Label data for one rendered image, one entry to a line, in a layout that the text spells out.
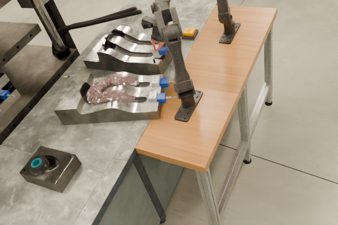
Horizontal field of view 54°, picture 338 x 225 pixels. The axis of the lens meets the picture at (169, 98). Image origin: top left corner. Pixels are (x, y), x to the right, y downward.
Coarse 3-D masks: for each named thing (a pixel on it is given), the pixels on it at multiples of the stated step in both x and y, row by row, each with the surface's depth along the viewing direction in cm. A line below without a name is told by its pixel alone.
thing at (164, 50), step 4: (156, 44) 177; (152, 48) 174; (156, 48) 173; (160, 48) 174; (164, 48) 173; (152, 52) 175; (156, 52) 174; (160, 52) 173; (164, 52) 172; (156, 56) 176; (160, 56) 175
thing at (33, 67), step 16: (32, 48) 233; (48, 48) 228; (16, 64) 222; (32, 64) 218; (48, 64) 214; (64, 64) 212; (16, 80) 208; (32, 80) 205; (48, 80) 201; (32, 96) 193; (16, 112) 185; (0, 128) 179; (0, 144) 176
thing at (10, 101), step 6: (0, 78) 181; (6, 78) 185; (0, 84) 182; (6, 84) 185; (12, 84) 189; (0, 90) 182; (12, 90) 190; (0, 96) 183; (18, 96) 194; (0, 102) 183; (6, 102) 187; (12, 102) 191; (0, 108) 184; (6, 108) 188; (0, 114) 184
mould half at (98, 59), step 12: (132, 36) 194; (144, 36) 196; (96, 48) 201; (108, 48) 185; (132, 48) 189; (144, 48) 186; (84, 60) 195; (96, 60) 192; (108, 60) 186; (120, 60) 182; (132, 60) 181; (144, 60) 178; (156, 60) 175; (168, 60) 184; (132, 72) 185; (144, 72) 181; (156, 72) 178
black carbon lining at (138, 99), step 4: (84, 84) 170; (88, 84) 172; (140, 84) 170; (144, 84) 170; (148, 84) 169; (80, 88) 168; (84, 88) 171; (88, 88) 173; (80, 92) 167; (84, 92) 171; (84, 96) 170; (132, 96) 163; (84, 100) 167; (136, 100) 162; (140, 100) 162; (144, 100) 161
